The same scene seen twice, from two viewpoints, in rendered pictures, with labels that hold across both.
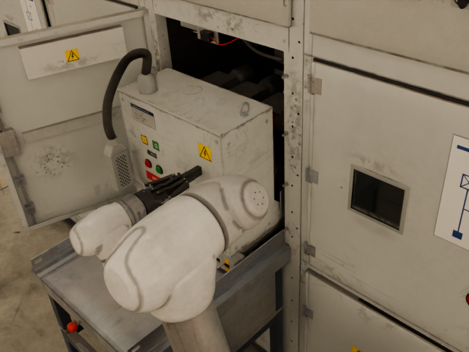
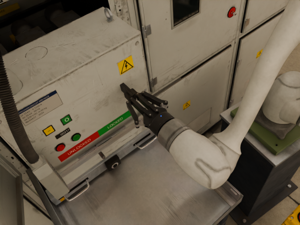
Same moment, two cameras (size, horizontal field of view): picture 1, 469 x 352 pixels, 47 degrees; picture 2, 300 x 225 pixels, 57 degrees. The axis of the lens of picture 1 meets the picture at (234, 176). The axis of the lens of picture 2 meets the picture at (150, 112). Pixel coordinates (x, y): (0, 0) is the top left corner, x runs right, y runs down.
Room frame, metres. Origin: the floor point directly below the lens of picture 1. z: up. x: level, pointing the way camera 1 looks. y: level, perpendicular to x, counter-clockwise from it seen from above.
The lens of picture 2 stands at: (1.16, 0.74, 1.88)
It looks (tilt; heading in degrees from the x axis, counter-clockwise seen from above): 51 degrees down; 283
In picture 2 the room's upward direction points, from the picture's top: 10 degrees counter-clockwise
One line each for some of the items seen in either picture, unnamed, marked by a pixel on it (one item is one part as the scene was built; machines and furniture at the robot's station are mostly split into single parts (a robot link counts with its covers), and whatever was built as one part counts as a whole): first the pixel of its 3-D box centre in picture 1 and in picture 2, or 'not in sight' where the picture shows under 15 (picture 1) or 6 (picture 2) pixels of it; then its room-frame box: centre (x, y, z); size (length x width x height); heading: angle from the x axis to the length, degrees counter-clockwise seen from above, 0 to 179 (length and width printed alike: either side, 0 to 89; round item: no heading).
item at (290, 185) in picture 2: not in sight; (247, 182); (0.76, -0.13, 0.01); 0.50 x 0.43 x 0.02; 38
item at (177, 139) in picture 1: (172, 175); (94, 123); (1.49, 0.20, 1.15); 0.48 x 0.01 x 0.48; 44
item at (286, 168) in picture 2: not in sight; (257, 158); (0.76, -0.13, 0.36); 0.34 x 0.34 x 0.73; 38
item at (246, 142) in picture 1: (227, 143); (61, 84); (1.67, 0.02, 1.15); 0.51 x 0.50 x 0.48; 134
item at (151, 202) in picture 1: (151, 198); (157, 119); (1.26, 0.24, 1.23); 0.09 x 0.08 x 0.07; 134
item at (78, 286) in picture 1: (162, 264); (127, 185); (1.42, 0.28, 0.82); 0.68 x 0.62 x 0.06; 134
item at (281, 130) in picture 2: not in sight; (273, 112); (0.77, -0.13, 0.80); 0.22 x 0.18 x 0.06; 135
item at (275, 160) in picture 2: not in sight; (272, 120); (0.76, -0.13, 0.74); 0.37 x 0.37 x 0.02; 38
